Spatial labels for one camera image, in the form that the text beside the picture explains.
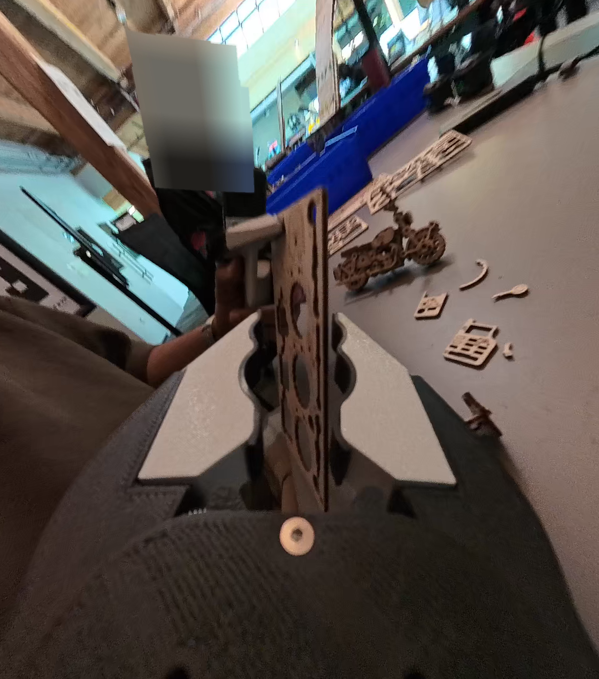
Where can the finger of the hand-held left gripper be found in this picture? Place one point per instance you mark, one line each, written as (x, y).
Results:
(251, 233)

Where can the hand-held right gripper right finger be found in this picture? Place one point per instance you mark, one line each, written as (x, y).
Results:
(389, 419)

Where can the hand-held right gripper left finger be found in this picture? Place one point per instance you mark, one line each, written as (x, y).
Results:
(198, 414)

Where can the wooden puzzle sheet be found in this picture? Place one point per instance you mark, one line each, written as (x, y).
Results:
(381, 196)
(299, 249)

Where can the person's left forearm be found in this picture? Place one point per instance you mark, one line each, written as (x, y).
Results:
(177, 355)

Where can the grey desk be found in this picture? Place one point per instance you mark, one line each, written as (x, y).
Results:
(543, 238)

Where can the person's left hand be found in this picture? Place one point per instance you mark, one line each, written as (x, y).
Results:
(230, 297)

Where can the tan wrist band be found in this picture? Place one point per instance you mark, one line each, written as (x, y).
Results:
(209, 330)

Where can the notched square wooden piece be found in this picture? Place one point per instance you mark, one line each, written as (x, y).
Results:
(421, 314)

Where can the wooden motorcycle model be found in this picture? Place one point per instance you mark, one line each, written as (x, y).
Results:
(368, 260)

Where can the grid-slotted wooden piece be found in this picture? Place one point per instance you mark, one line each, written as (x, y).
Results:
(487, 333)

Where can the wooden pillar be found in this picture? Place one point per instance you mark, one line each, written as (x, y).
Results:
(127, 177)

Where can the tiny wooden peg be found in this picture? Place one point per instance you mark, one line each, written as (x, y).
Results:
(508, 350)

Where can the curved toothed wooden piece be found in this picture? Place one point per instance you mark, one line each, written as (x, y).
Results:
(482, 273)

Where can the person's brown shirt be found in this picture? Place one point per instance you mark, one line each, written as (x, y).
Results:
(23, 424)

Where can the key-shaped wooden piece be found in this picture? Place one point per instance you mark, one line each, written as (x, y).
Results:
(517, 290)

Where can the wooden display board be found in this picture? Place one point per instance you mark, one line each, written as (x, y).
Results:
(326, 63)

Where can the long slotted wooden sheet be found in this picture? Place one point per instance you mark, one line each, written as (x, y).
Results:
(437, 154)

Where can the black charger device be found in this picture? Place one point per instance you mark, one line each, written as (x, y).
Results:
(458, 79)

